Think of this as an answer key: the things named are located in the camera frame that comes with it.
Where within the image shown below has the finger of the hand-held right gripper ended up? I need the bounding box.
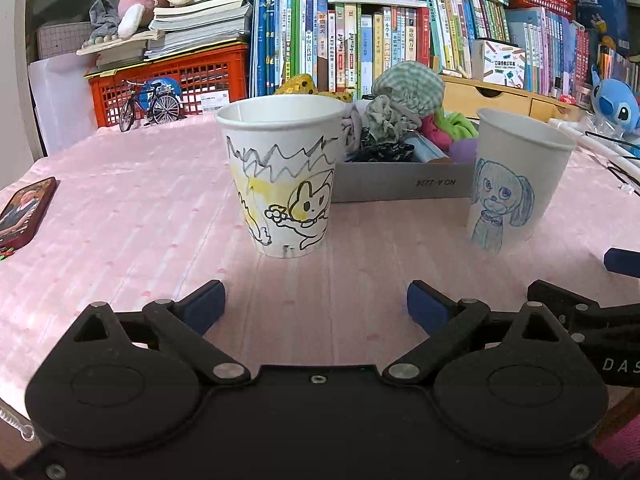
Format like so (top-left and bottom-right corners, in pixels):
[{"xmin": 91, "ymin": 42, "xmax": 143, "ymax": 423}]
[
  {"xmin": 527, "ymin": 280, "xmax": 601, "ymax": 332},
  {"xmin": 604, "ymin": 248, "xmax": 640, "ymax": 279}
]

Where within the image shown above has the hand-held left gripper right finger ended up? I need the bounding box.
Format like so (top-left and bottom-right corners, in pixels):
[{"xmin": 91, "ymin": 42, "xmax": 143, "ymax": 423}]
[{"xmin": 382, "ymin": 280, "xmax": 576, "ymax": 385}]

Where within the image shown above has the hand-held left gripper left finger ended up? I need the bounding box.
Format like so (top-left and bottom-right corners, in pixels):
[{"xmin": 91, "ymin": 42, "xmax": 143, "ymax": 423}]
[{"xmin": 62, "ymin": 280, "xmax": 251, "ymax": 386}]

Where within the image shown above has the grey cardboard box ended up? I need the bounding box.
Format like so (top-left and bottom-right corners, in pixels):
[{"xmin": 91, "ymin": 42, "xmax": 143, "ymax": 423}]
[{"xmin": 330, "ymin": 102, "xmax": 478, "ymax": 203}]

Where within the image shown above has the paper cup with dog drawing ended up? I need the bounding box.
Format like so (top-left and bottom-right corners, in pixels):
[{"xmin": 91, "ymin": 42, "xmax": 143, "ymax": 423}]
[{"xmin": 467, "ymin": 107, "xmax": 577, "ymax": 256}]

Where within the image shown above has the paper cup with cat drawing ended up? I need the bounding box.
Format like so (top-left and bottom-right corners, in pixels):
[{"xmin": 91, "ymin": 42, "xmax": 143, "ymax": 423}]
[{"xmin": 215, "ymin": 96, "xmax": 348, "ymax": 259}]

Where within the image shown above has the pink scrunchie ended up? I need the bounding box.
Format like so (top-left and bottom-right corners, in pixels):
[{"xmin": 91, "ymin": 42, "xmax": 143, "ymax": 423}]
[{"xmin": 417, "ymin": 114, "xmax": 448, "ymax": 148}]

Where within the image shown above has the white floral scrunchie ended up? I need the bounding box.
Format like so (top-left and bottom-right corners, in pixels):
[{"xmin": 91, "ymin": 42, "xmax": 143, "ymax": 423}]
[{"xmin": 362, "ymin": 97, "xmax": 416, "ymax": 143}]

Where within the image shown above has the green checked scrunchie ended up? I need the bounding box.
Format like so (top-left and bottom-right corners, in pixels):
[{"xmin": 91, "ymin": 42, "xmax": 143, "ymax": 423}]
[{"xmin": 371, "ymin": 61, "xmax": 446, "ymax": 121}]

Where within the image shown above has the person's magenta trouser leg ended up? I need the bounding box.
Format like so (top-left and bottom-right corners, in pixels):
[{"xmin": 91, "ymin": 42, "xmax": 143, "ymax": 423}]
[{"xmin": 592, "ymin": 405, "xmax": 640, "ymax": 471}]

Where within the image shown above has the pink tablecloth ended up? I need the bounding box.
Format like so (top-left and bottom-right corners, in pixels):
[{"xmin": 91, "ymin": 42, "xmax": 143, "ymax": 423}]
[{"xmin": 0, "ymin": 112, "xmax": 640, "ymax": 411}]

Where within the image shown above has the white tube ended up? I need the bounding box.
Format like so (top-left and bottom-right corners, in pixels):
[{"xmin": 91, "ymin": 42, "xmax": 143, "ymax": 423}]
[{"xmin": 547, "ymin": 117, "xmax": 640, "ymax": 181}]

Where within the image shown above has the clear plastic bag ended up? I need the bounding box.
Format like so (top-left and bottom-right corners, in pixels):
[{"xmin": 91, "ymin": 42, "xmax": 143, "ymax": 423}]
[{"xmin": 582, "ymin": 112, "xmax": 628, "ymax": 136}]

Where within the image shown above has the blue plush toy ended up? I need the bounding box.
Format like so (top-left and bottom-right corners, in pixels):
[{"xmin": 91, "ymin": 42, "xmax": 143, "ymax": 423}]
[{"xmin": 590, "ymin": 64, "xmax": 640, "ymax": 136}]

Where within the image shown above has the row of slim books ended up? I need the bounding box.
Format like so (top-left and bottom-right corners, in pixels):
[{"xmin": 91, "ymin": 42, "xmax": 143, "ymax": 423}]
[{"xmin": 592, "ymin": 40, "xmax": 640, "ymax": 93}]

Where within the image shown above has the wooden drawer organizer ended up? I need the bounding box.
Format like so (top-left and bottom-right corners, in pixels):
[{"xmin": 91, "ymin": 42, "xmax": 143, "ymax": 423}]
[{"xmin": 435, "ymin": 57, "xmax": 586, "ymax": 121}]

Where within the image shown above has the blue round card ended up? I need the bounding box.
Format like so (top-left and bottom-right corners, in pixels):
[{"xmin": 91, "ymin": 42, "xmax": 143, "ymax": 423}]
[{"xmin": 139, "ymin": 76, "xmax": 183, "ymax": 111}]

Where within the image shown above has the miniature bicycle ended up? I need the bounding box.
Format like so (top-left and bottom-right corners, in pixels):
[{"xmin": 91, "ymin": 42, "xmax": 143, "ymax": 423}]
[{"xmin": 117, "ymin": 79, "xmax": 183, "ymax": 133}]

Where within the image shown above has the row of blue spined books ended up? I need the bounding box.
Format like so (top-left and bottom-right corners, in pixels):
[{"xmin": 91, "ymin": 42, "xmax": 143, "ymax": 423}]
[{"xmin": 427, "ymin": 0, "xmax": 593, "ymax": 98}]

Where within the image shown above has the red plastic crate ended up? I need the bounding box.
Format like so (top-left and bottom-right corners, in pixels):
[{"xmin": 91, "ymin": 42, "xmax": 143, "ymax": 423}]
[{"xmin": 85, "ymin": 42, "xmax": 251, "ymax": 128}]

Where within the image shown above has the white printed box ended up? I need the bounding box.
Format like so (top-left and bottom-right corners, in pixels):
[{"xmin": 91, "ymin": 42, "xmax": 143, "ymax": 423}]
[{"xmin": 481, "ymin": 37, "xmax": 528, "ymax": 90}]

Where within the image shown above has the blue cardboard box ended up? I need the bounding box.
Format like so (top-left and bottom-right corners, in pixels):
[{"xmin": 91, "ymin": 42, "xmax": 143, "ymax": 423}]
[{"xmin": 572, "ymin": 0, "xmax": 632, "ymax": 58}]

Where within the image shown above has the row of colourful upright books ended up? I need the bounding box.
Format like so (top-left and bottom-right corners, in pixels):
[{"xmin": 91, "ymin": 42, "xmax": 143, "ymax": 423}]
[{"xmin": 249, "ymin": 0, "xmax": 433, "ymax": 101}]

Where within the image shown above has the stack of worn paperback books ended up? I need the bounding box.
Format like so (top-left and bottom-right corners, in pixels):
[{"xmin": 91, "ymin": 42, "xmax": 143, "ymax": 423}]
[{"xmin": 75, "ymin": 0, "xmax": 256, "ymax": 71}]

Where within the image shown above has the white grid pattern box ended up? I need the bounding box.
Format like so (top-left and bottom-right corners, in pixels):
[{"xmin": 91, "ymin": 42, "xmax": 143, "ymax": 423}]
[{"xmin": 36, "ymin": 24, "xmax": 96, "ymax": 61}]

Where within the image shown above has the grey plush toy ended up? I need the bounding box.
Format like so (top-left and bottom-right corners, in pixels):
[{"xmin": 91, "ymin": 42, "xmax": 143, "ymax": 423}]
[{"xmin": 87, "ymin": 0, "xmax": 123, "ymax": 46}]

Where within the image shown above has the black cable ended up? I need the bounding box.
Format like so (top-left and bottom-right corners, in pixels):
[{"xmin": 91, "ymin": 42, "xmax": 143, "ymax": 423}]
[{"xmin": 585, "ymin": 130, "xmax": 640, "ymax": 186}]

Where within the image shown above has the white coiled cord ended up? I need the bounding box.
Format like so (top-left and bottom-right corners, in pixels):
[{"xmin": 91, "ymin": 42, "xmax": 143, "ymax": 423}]
[{"xmin": 0, "ymin": 400, "xmax": 37, "ymax": 442}]

